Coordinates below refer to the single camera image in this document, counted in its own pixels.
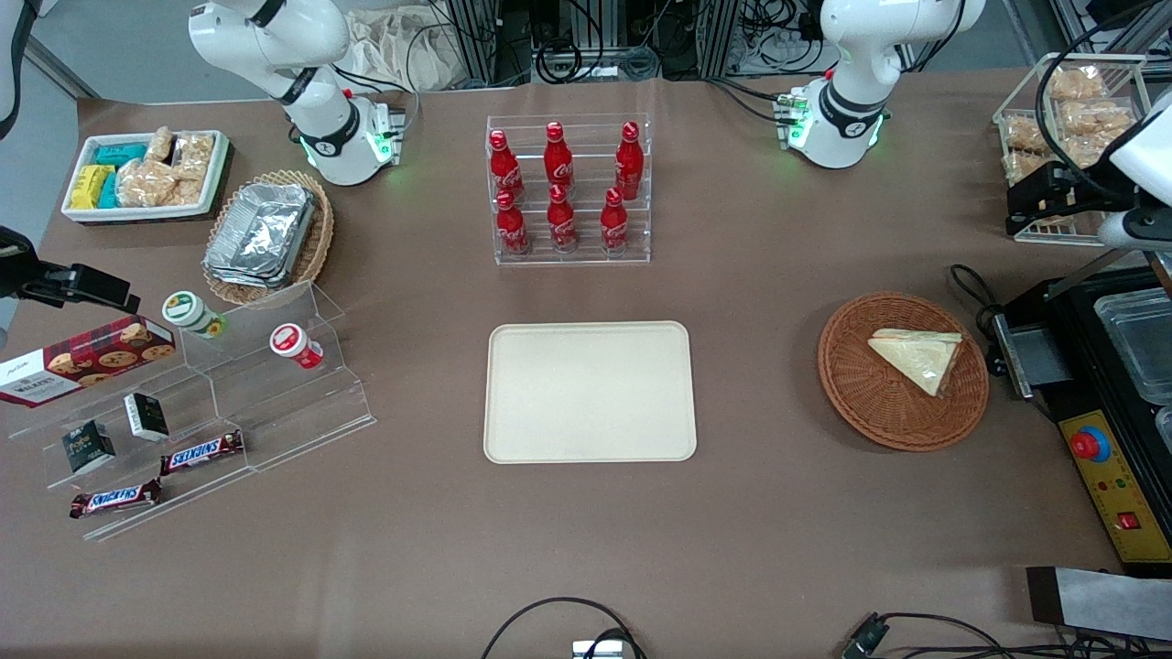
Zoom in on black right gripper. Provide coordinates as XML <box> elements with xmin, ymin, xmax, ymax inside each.
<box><xmin>0</xmin><ymin>227</ymin><xmax>141</xmax><ymax>315</ymax></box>

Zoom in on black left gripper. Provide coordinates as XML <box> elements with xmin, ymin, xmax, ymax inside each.
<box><xmin>1006</xmin><ymin>163</ymin><xmax>1114</xmax><ymax>240</ymax></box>

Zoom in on triangle sandwich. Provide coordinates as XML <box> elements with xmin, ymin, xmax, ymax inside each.
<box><xmin>867</xmin><ymin>329</ymin><xmax>964</xmax><ymax>397</ymax></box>

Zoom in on white rectangular snack tray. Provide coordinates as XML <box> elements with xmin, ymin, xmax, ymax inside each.
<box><xmin>61</xmin><ymin>131</ymin><xmax>231</xmax><ymax>224</ymax></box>

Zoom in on oval tan wicker basket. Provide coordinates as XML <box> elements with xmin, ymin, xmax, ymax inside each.
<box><xmin>201</xmin><ymin>169</ymin><xmax>335</xmax><ymax>308</ymax></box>

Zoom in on round brown wicker basket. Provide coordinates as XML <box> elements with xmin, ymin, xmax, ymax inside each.
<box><xmin>818</xmin><ymin>292</ymin><xmax>990</xmax><ymax>452</ymax></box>

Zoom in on beige plastic tray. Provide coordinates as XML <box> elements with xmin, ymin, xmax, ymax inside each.
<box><xmin>483</xmin><ymin>321</ymin><xmax>698</xmax><ymax>464</ymax></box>

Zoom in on red tartan cookie box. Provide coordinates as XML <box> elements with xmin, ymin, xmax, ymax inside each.
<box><xmin>0</xmin><ymin>314</ymin><xmax>177</xmax><ymax>409</ymax></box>

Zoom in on yellow snack pack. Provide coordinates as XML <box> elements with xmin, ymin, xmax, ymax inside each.
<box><xmin>71</xmin><ymin>165</ymin><xmax>116</xmax><ymax>211</ymax></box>

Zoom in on green lid yogurt cup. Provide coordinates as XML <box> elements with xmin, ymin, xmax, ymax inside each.
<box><xmin>162</xmin><ymin>290</ymin><xmax>227</xmax><ymax>340</ymax></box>

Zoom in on small dark box white side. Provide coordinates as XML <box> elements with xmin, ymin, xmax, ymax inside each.
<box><xmin>124</xmin><ymin>392</ymin><xmax>171</xmax><ymax>443</ymax></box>

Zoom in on small dark green box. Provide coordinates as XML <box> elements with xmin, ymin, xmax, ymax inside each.
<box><xmin>61</xmin><ymin>419</ymin><xmax>117</xmax><ymax>475</ymax></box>

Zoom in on clear plastic container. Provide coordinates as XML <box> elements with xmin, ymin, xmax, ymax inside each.
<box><xmin>1094</xmin><ymin>287</ymin><xmax>1172</xmax><ymax>405</ymax></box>

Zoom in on stacked aluminium foil trays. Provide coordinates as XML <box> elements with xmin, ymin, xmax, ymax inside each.
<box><xmin>203</xmin><ymin>183</ymin><xmax>318</xmax><ymax>289</ymax></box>

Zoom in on brown snickers bar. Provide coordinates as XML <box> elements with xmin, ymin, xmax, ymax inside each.
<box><xmin>159</xmin><ymin>429</ymin><xmax>245</xmax><ymax>477</ymax></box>
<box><xmin>69</xmin><ymin>478</ymin><xmax>164</xmax><ymax>520</ymax></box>

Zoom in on red lid yogurt cup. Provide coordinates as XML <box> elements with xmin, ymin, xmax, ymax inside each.
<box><xmin>269</xmin><ymin>323</ymin><xmax>324</xmax><ymax>371</ymax></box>

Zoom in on clear acrylic step shelf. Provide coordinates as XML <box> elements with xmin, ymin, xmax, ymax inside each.
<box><xmin>5</xmin><ymin>279</ymin><xmax>377</xmax><ymax>543</ymax></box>

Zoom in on black sealing machine yellow panel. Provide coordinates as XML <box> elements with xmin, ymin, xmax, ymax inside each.
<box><xmin>987</xmin><ymin>240</ymin><xmax>1172</xmax><ymax>578</ymax></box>

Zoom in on white power strip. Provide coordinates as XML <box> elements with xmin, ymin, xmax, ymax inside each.
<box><xmin>740</xmin><ymin>26</ymin><xmax>827</xmax><ymax>76</ymax></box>

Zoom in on beige cloth bag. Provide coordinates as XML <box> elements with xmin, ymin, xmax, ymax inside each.
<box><xmin>346</xmin><ymin>7</ymin><xmax>461</xmax><ymax>92</ymax></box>

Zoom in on grey flat panel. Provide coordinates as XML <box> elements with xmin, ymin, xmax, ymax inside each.
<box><xmin>1025</xmin><ymin>566</ymin><xmax>1172</xmax><ymax>642</ymax></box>

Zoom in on clear acrylic bottle rack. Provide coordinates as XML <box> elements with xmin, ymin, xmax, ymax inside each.
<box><xmin>485</xmin><ymin>113</ymin><xmax>653</xmax><ymax>266</ymax></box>

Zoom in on red cola bottle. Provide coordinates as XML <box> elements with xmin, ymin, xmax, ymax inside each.
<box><xmin>544</xmin><ymin>121</ymin><xmax>575</xmax><ymax>191</ymax></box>
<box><xmin>494</xmin><ymin>189</ymin><xmax>531</xmax><ymax>256</ymax></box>
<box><xmin>601</xmin><ymin>188</ymin><xmax>630</xmax><ymax>254</ymax></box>
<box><xmin>488</xmin><ymin>129</ymin><xmax>526</xmax><ymax>203</ymax></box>
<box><xmin>547</xmin><ymin>183</ymin><xmax>579</xmax><ymax>254</ymax></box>
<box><xmin>614</xmin><ymin>121</ymin><xmax>645</xmax><ymax>201</ymax></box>

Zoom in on black machine power cable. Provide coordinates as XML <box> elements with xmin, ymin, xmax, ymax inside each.
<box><xmin>948</xmin><ymin>264</ymin><xmax>1008</xmax><ymax>341</ymax></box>

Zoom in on white wire rack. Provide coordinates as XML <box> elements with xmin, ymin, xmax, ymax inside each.
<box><xmin>993</xmin><ymin>53</ymin><xmax>1153</xmax><ymax>246</ymax></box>

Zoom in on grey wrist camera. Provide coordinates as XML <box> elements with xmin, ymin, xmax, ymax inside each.
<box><xmin>1097</xmin><ymin>209</ymin><xmax>1172</xmax><ymax>251</ymax></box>

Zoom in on aluminium frame post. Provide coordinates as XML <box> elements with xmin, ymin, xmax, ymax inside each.
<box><xmin>699</xmin><ymin>0</ymin><xmax>741</xmax><ymax>80</ymax></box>
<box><xmin>444</xmin><ymin>0</ymin><xmax>502</xmax><ymax>85</ymax></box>

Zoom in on black cable with plug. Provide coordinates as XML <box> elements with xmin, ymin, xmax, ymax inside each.
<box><xmin>841</xmin><ymin>611</ymin><xmax>1172</xmax><ymax>659</ymax></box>

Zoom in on black looped cable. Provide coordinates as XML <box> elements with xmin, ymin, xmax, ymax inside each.
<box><xmin>481</xmin><ymin>597</ymin><xmax>647</xmax><ymax>659</ymax></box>

